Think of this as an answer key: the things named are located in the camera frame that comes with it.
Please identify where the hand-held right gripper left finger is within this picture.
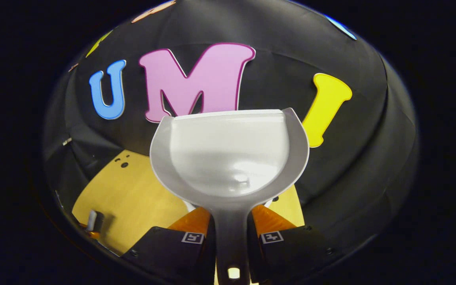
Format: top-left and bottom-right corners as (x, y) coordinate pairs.
(121, 206), (217, 285)

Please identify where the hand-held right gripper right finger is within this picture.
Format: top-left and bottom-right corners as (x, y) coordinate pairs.
(247, 204), (337, 285)

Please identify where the small grey broom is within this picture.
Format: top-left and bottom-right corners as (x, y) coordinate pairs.
(87, 210), (105, 232)

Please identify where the grey dustpan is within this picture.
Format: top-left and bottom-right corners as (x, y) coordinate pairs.
(149, 108), (310, 285)

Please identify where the yellow wooden desktop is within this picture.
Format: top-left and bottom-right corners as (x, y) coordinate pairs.
(72, 150), (306, 256)

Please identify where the black backdrop cloth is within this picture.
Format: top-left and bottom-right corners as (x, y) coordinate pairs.
(42, 0), (418, 270)

